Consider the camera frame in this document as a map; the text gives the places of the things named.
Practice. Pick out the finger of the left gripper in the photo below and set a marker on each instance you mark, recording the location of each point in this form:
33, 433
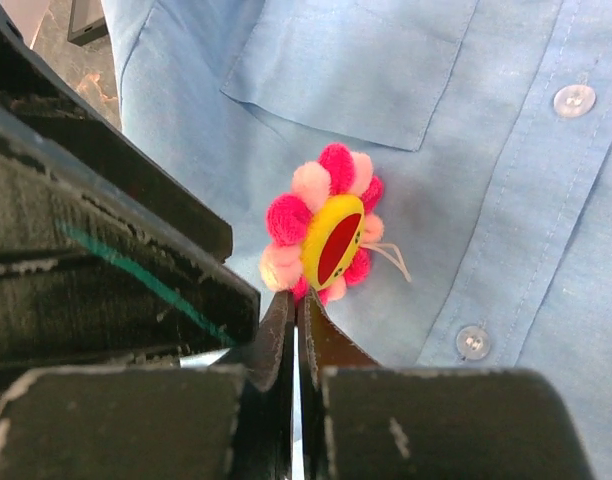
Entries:
102, 254

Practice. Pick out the pink flower plush brooch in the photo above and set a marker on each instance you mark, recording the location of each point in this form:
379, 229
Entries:
324, 230

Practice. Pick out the light blue shirt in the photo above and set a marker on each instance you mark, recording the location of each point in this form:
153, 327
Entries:
489, 123

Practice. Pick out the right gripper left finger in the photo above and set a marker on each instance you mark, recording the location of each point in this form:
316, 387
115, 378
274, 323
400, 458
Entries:
231, 420

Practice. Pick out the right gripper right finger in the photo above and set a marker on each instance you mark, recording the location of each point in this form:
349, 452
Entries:
361, 420

